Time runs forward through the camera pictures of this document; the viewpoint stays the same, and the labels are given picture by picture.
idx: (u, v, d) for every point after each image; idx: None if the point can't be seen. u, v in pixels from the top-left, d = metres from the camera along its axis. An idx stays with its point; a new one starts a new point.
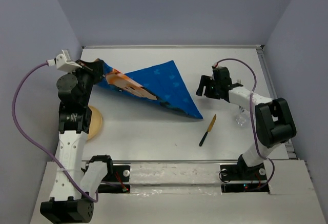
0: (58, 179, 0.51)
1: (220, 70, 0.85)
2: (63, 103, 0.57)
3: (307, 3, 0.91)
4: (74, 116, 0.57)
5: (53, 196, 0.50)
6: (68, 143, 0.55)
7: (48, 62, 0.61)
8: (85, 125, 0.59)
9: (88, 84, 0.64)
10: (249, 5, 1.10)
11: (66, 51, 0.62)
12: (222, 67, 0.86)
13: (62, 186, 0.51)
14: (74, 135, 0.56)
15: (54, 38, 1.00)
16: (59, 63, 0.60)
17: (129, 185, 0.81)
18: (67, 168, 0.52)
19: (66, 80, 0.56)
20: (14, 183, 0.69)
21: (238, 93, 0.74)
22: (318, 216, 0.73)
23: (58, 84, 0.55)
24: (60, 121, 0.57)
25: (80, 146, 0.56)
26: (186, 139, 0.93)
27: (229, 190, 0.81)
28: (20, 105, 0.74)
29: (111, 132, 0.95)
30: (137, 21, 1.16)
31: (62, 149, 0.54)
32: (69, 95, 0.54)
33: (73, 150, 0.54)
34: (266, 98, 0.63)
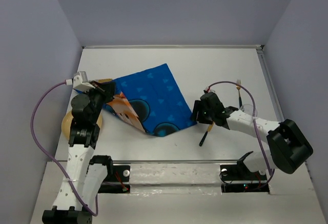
0: (63, 188, 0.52)
1: (209, 98, 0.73)
2: (75, 120, 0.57)
3: (308, 3, 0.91)
4: (84, 132, 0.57)
5: (56, 205, 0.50)
6: (76, 155, 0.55)
7: (66, 82, 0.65)
8: (93, 141, 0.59)
9: (100, 104, 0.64)
10: (249, 5, 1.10)
11: (82, 73, 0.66)
12: (209, 94, 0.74)
13: (65, 196, 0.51)
14: (82, 149, 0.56)
15: (53, 37, 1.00)
16: (76, 83, 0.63)
17: (129, 185, 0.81)
18: (72, 179, 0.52)
19: (80, 99, 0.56)
20: (15, 184, 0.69)
21: (238, 121, 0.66)
22: (318, 216, 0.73)
23: (72, 102, 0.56)
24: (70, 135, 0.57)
25: (87, 159, 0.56)
26: (186, 139, 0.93)
27: (229, 190, 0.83)
28: (20, 105, 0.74)
29: (111, 133, 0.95)
30: (137, 20, 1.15)
31: (69, 161, 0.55)
32: (81, 113, 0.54)
33: (80, 163, 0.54)
34: (271, 122, 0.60)
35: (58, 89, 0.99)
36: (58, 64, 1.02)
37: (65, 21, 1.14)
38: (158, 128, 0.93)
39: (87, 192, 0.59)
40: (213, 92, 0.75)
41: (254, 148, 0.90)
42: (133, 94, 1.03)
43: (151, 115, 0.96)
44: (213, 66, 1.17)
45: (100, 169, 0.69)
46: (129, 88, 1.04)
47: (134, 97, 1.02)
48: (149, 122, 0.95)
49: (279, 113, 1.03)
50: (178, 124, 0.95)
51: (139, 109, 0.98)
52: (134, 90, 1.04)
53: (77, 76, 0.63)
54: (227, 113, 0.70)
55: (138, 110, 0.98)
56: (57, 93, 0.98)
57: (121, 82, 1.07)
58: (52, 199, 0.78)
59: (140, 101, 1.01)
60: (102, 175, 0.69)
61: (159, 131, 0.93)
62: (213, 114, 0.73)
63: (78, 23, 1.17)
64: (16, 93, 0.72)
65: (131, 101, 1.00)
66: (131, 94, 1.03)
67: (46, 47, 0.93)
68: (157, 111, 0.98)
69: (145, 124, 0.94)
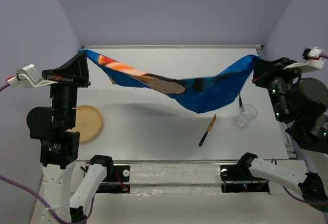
0: (44, 215, 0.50)
1: (324, 106, 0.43)
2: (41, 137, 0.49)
3: (308, 3, 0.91)
4: (57, 148, 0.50)
5: None
6: (52, 178, 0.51)
7: (9, 83, 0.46)
8: (70, 155, 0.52)
9: (72, 101, 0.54)
10: (249, 6, 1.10)
11: (28, 66, 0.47)
12: (321, 93, 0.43)
13: (48, 222, 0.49)
14: (58, 170, 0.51)
15: (54, 38, 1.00)
16: (26, 84, 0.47)
17: (129, 185, 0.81)
18: (54, 205, 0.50)
19: (39, 115, 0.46)
20: (16, 185, 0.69)
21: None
22: (318, 217, 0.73)
23: (29, 123, 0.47)
24: (42, 154, 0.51)
25: (67, 178, 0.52)
26: (186, 139, 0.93)
27: (229, 190, 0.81)
28: (20, 106, 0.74)
29: (111, 133, 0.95)
30: (138, 21, 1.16)
31: (46, 184, 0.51)
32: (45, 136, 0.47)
33: (58, 187, 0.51)
34: None
35: None
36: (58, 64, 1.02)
37: (65, 22, 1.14)
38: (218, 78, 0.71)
39: (83, 195, 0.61)
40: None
41: (254, 148, 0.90)
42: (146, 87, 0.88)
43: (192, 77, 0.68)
44: (213, 65, 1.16)
45: (99, 170, 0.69)
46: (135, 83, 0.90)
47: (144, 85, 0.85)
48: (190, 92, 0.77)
49: None
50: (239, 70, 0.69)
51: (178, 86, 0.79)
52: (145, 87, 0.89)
53: (22, 76, 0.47)
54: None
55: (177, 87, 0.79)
56: None
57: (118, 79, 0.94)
58: None
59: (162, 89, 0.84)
60: (100, 177, 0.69)
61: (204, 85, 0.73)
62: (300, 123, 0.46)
63: (78, 22, 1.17)
64: (16, 94, 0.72)
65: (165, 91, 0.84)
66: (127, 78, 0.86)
67: (46, 48, 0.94)
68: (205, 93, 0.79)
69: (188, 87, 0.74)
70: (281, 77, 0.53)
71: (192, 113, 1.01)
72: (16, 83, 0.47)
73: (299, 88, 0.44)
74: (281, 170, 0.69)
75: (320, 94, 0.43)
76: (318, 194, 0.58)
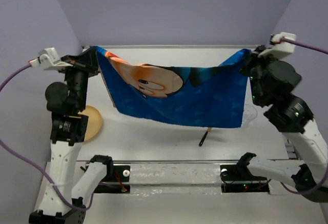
0: (47, 192, 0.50)
1: (292, 85, 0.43)
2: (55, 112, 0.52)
3: (308, 4, 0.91)
4: (67, 125, 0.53)
5: (41, 209, 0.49)
6: (60, 155, 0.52)
7: (31, 64, 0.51)
8: (79, 135, 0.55)
9: (84, 84, 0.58)
10: (248, 6, 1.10)
11: (49, 48, 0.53)
12: (290, 73, 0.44)
13: (51, 200, 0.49)
14: (66, 147, 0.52)
15: (54, 38, 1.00)
16: (45, 64, 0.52)
17: (129, 185, 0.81)
18: (57, 183, 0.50)
19: (56, 89, 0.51)
20: (16, 184, 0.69)
21: (310, 146, 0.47)
22: (318, 217, 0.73)
23: (47, 95, 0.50)
24: (52, 129, 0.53)
25: (73, 158, 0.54)
26: (186, 139, 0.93)
27: (229, 190, 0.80)
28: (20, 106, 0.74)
29: (111, 133, 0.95)
30: (138, 21, 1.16)
31: (53, 161, 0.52)
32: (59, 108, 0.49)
33: (64, 164, 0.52)
34: None
35: None
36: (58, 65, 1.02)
37: (66, 22, 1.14)
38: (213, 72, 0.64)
39: (85, 186, 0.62)
40: (300, 75, 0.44)
41: (254, 148, 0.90)
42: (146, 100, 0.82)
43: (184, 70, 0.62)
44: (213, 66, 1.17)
45: (100, 166, 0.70)
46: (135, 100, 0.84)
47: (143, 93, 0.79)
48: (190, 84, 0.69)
49: None
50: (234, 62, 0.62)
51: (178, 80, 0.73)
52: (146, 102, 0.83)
53: (43, 57, 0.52)
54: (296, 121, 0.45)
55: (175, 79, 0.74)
56: None
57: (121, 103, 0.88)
58: None
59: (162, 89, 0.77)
60: (102, 172, 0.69)
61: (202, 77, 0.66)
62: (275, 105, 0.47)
63: (79, 23, 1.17)
64: (16, 94, 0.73)
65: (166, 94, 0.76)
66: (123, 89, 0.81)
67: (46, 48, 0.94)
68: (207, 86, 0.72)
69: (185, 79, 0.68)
70: (260, 64, 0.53)
71: None
72: (37, 64, 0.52)
73: (267, 69, 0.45)
74: (277, 165, 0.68)
75: (288, 73, 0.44)
76: (310, 183, 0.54)
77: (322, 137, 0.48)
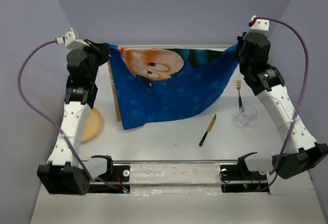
0: (58, 144, 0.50)
1: (259, 46, 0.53)
2: (71, 77, 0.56)
3: (308, 3, 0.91)
4: (80, 90, 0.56)
5: (51, 161, 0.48)
6: (72, 112, 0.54)
7: (57, 40, 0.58)
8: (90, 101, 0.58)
9: (96, 63, 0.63)
10: (249, 5, 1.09)
11: (75, 29, 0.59)
12: (260, 39, 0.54)
13: (61, 151, 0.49)
14: (78, 105, 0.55)
15: (53, 38, 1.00)
16: (68, 40, 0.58)
17: (129, 185, 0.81)
18: (68, 135, 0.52)
19: (76, 54, 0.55)
20: (15, 184, 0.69)
21: (275, 104, 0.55)
22: (318, 217, 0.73)
23: (68, 57, 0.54)
24: (65, 93, 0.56)
25: (83, 117, 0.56)
26: (186, 139, 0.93)
27: (229, 190, 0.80)
28: (19, 107, 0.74)
29: (111, 133, 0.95)
30: (137, 21, 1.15)
31: (65, 118, 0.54)
32: (78, 68, 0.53)
33: (76, 120, 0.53)
34: (309, 136, 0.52)
35: (56, 89, 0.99)
36: (58, 64, 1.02)
37: (65, 21, 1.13)
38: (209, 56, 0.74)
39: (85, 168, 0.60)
40: (269, 40, 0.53)
41: (254, 148, 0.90)
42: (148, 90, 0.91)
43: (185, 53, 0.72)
44: None
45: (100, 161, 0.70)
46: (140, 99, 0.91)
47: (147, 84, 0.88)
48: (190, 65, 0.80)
49: None
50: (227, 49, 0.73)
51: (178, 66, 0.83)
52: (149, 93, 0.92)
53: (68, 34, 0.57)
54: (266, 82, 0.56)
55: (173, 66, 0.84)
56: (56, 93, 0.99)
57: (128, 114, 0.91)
58: (52, 199, 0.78)
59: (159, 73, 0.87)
60: (102, 167, 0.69)
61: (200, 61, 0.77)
62: (250, 68, 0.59)
63: (78, 22, 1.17)
64: (15, 94, 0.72)
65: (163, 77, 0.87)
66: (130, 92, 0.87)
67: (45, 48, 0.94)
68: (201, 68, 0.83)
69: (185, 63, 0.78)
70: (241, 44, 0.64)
71: None
72: (61, 41, 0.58)
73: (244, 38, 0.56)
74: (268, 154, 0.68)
75: (259, 39, 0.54)
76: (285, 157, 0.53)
77: (289, 101, 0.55)
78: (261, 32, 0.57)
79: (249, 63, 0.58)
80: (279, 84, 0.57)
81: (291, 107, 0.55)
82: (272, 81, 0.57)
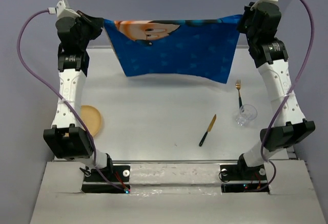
0: (60, 109, 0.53)
1: (269, 16, 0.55)
2: (63, 45, 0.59)
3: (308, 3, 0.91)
4: (73, 57, 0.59)
5: (55, 124, 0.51)
6: (67, 79, 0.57)
7: (49, 9, 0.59)
8: (84, 67, 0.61)
9: (87, 34, 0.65)
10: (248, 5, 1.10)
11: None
12: (272, 11, 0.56)
13: (64, 115, 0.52)
14: (73, 72, 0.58)
15: (53, 38, 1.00)
16: (59, 10, 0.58)
17: (130, 185, 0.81)
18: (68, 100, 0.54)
19: (65, 22, 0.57)
20: (15, 183, 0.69)
21: (273, 78, 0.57)
22: (318, 217, 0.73)
23: (59, 25, 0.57)
24: (59, 62, 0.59)
25: (80, 84, 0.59)
26: (186, 139, 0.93)
27: (228, 190, 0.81)
28: (20, 106, 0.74)
29: (112, 133, 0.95)
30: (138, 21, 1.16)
31: (62, 85, 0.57)
32: (69, 34, 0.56)
33: (73, 85, 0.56)
34: (299, 112, 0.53)
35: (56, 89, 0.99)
36: None
37: None
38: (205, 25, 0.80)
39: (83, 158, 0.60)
40: (282, 12, 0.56)
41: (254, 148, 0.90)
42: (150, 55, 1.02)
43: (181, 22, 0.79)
44: None
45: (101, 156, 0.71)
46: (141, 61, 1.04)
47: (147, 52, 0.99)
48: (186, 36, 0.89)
49: None
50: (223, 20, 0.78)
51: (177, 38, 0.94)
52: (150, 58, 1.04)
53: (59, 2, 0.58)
54: (273, 51, 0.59)
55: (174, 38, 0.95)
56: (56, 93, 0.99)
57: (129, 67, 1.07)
58: (52, 199, 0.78)
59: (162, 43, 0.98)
60: (102, 159, 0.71)
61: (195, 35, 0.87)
62: (256, 39, 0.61)
63: None
64: (15, 93, 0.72)
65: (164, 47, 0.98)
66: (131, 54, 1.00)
67: (46, 47, 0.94)
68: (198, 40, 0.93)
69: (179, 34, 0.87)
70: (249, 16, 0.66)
71: (192, 112, 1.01)
72: (54, 12, 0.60)
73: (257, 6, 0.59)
74: None
75: (272, 10, 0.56)
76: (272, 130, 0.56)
77: (288, 77, 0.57)
78: (270, 1, 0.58)
79: (257, 34, 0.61)
80: (281, 58, 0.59)
81: (289, 83, 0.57)
82: (275, 55, 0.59)
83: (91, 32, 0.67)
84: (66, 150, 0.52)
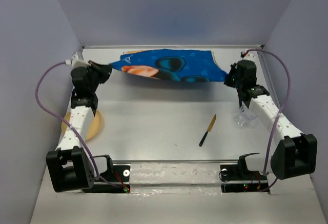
0: (66, 135, 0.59)
1: (246, 67, 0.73)
2: (76, 90, 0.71)
3: (308, 3, 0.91)
4: (84, 100, 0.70)
5: (60, 148, 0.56)
6: (78, 113, 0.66)
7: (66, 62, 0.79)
8: (93, 108, 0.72)
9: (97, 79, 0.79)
10: (248, 5, 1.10)
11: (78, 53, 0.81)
12: (249, 64, 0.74)
13: (69, 139, 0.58)
14: (83, 108, 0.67)
15: (54, 37, 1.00)
16: (73, 61, 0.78)
17: (130, 185, 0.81)
18: (75, 127, 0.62)
19: (78, 71, 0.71)
20: (16, 183, 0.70)
21: (261, 107, 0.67)
22: (318, 217, 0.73)
23: (73, 75, 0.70)
24: (73, 102, 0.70)
25: (87, 117, 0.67)
26: (185, 139, 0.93)
27: (229, 190, 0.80)
28: (20, 105, 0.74)
29: (111, 133, 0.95)
30: (138, 21, 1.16)
31: (72, 118, 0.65)
32: (81, 81, 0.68)
33: (81, 118, 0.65)
34: (294, 128, 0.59)
35: (56, 89, 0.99)
36: (58, 64, 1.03)
37: (66, 22, 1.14)
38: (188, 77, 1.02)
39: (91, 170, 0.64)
40: (255, 65, 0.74)
41: (254, 148, 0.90)
42: (147, 53, 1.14)
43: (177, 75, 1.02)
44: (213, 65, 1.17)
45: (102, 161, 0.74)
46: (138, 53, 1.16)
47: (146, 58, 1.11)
48: (181, 72, 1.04)
49: None
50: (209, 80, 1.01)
51: (175, 62, 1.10)
52: (149, 51, 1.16)
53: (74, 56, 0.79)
54: (255, 92, 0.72)
55: (173, 61, 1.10)
56: (57, 93, 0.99)
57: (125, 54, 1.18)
58: (52, 199, 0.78)
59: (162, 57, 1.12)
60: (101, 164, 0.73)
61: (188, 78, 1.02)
62: (242, 85, 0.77)
63: (79, 22, 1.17)
64: (16, 93, 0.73)
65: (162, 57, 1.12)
66: (134, 56, 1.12)
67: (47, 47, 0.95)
68: (190, 66, 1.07)
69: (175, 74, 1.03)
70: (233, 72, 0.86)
71: (192, 112, 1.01)
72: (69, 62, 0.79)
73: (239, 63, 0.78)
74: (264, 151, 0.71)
75: (248, 64, 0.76)
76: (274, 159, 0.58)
77: (273, 105, 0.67)
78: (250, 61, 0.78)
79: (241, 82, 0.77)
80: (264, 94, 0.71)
81: (275, 108, 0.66)
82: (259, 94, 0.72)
83: (101, 77, 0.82)
84: (65, 178, 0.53)
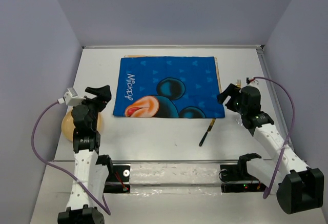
0: (74, 190, 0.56)
1: (250, 95, 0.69)
2: (77, 129, 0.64)
3: (308, 3, 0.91)
4: (87, 139, 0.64)
5: (69, 206, 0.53)
6: (82, 159, 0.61)
7: (59, 101, 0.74)
8: (96, 147, 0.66)
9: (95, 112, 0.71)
10: (248, 5, 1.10)
11: (71, 88, 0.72)
12: (253, 91, 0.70)
13: (78, 196, 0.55)
14: (87, 154, 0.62)
15: (54, 38, 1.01)
16: (68, 99, 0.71)
17: (129, 185, 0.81)
18: (82, 180, 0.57)
19: (79, 110, 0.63)
20: (16, 184, 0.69)
21: (266, 136, 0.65)
22: (318, 217, 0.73)
23: (73, 114, 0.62)
24: (75, 143, 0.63)
25: (93, 162, 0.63)
26: (185, 139, 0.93)
27: (228, 190, 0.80)
28: (19, 106, 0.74)
29: (111, 134, 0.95)
30: (138, 21, 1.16)
31: (77, 166, 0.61)
32: (82, 122, 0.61)
33: (87, 166, 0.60)
34: (300, 161, 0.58)
35: (56, 89, 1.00)
36: (58, 64, 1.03)
37: (66, 22, 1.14)
38: (186, 110, 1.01)
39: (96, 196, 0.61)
40: (260, 92, 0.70)
41: (254, 148, 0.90)
42: (148, 75, 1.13)
43: (173, 104, 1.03)
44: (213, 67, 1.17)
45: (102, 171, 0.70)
46: (138, 73, 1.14)
47: (147, 83, 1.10)
48: (180, 102, 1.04)
49: (279, 113, 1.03)
50: (203, 114, 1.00)
51: (175, 88, 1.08)
52: (149, 72, 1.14)
53: (67, 93, 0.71)
54: (259, 120, 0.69)
55: (173, 86, 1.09)
56: (56, 94, 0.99)
57: (126, 65, 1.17)
58: (52, 199, 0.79)
59: (162, 81, 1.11)
60: (103, 176, 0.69)
61: (186, 114, 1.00)
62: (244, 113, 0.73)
63: (79, 23, 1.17)
64: (15, 93, 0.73)
65: (163, 80, 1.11)
66: (135, 83, 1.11)
67: (47, 47, 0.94)
68: (190, 94, 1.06)
69: (173, 105, 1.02)
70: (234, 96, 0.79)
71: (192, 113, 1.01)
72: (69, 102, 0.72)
73: (243, 89, 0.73)
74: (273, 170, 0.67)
75: (251, 89, 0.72)
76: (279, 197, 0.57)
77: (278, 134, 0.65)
78: (251, 88, 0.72)
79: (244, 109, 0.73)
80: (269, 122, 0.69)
81: (281, 138, 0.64)
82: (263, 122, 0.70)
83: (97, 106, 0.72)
84: None
